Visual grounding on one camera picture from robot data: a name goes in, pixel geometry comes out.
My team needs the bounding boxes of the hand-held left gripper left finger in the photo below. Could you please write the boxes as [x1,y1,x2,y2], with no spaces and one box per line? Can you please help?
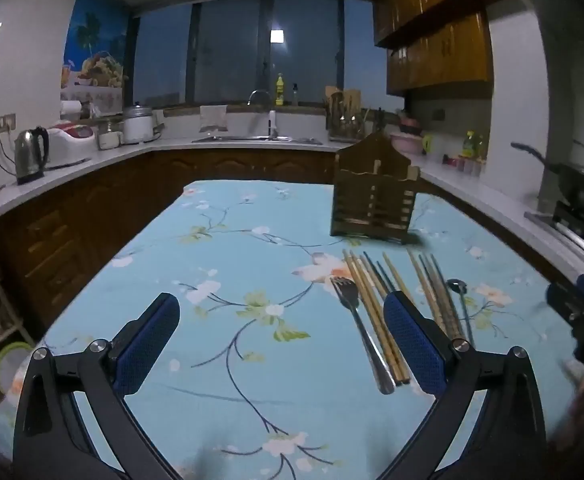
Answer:
[13,292,185,480]

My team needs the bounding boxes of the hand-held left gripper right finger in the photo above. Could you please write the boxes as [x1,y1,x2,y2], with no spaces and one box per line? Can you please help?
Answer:
[372,290,548,480]

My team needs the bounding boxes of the metal fork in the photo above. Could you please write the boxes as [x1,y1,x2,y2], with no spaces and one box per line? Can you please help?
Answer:
[330,276,397,395]

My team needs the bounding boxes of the wooden slatted utensil holder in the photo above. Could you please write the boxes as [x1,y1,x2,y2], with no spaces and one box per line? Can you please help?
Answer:
[330,131,420,245]

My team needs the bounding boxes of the dish rack with utensils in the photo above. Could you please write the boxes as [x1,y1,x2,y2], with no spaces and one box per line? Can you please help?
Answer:
[324,85,369,142]

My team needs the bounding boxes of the small metal spoon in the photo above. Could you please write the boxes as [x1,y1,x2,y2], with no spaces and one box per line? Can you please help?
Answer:
[445,278,476,347]

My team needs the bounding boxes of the black gas stove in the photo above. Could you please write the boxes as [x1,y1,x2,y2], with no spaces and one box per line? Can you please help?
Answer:
[524,199,584,262]

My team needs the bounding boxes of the green rimmed container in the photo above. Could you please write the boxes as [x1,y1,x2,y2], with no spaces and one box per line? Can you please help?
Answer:
[0,342,33,397]

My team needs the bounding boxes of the blue floral tablecloth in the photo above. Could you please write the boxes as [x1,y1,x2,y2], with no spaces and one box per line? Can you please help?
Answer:
[2,179,584,480]

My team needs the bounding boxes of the small seasoning jars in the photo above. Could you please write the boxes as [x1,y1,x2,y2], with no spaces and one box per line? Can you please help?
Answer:
[441,154,484,176]

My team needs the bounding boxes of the pink bowl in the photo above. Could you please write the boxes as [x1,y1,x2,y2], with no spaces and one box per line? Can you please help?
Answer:
[389,129,425,154]

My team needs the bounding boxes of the glass jar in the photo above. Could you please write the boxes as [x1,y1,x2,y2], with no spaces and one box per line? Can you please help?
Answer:
[96,120,124,151]

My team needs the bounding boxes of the white and red appliance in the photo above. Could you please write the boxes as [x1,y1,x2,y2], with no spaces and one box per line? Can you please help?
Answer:
[46,122,97,166]

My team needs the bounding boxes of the white rice cooker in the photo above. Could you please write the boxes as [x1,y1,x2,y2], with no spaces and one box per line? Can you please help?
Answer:
[121,103,161,145]

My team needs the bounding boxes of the steel electric kettle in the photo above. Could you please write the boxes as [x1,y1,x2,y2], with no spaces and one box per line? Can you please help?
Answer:
[14,126,50,186]

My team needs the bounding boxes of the steel kitchen sink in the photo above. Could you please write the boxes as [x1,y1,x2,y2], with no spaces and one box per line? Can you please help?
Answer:
[191,134,325,146]

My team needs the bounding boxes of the hanging dish cloth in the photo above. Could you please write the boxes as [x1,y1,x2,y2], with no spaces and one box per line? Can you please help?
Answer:
[199,104,229,135]

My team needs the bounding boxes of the curved metal faucet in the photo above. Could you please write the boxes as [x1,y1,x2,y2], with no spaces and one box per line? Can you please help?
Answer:
[248,88,273,112]

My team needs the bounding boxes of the wooden upper cabinets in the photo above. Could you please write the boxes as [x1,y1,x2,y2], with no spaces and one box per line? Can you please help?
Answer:
[366,0,519,96]

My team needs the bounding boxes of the dark kitchen window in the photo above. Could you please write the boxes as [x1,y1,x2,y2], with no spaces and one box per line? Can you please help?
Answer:
[131,0,389,109]

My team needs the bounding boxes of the black wok with handle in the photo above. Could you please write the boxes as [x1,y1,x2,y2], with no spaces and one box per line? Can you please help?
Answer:
[510,140,584,197]

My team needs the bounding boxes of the tropical fruit wall poster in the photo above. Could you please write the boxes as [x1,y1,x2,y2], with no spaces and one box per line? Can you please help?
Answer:
[60,0,130,116]

